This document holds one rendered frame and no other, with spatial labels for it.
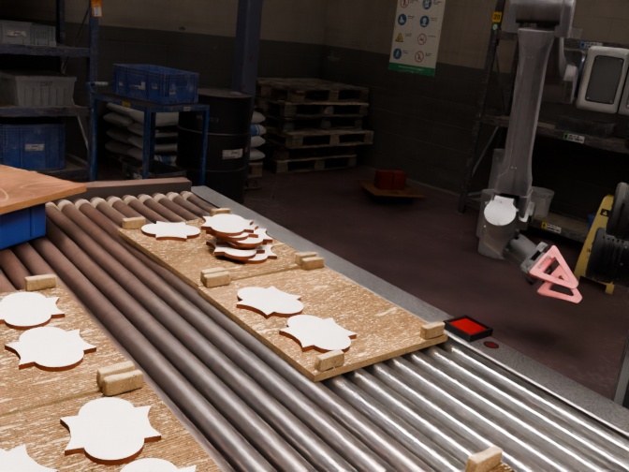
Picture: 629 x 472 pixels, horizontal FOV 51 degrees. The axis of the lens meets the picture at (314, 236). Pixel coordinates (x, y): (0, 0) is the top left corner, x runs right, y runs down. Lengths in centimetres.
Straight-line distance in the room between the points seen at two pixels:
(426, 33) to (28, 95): 384
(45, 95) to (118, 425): 471
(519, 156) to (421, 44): 582
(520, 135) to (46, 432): 95
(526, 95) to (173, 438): 85
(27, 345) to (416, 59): 626
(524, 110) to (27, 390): 97
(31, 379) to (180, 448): 28
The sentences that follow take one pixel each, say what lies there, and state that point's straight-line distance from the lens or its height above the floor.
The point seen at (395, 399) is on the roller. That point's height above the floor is 92.
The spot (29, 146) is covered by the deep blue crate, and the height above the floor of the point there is 33.
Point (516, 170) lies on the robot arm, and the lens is 134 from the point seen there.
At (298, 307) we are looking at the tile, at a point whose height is 95.
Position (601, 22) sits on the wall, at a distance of 620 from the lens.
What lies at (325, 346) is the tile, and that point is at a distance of 122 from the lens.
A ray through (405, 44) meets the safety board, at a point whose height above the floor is 138.
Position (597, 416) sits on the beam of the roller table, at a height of 92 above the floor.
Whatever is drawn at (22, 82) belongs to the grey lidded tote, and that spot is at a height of 82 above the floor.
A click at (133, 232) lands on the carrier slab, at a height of 94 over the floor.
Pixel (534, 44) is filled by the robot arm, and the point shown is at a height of 151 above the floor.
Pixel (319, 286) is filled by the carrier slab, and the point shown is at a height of 94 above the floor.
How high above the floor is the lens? 151
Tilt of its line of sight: 18 degrees down
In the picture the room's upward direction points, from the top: 7 degrees clockwise
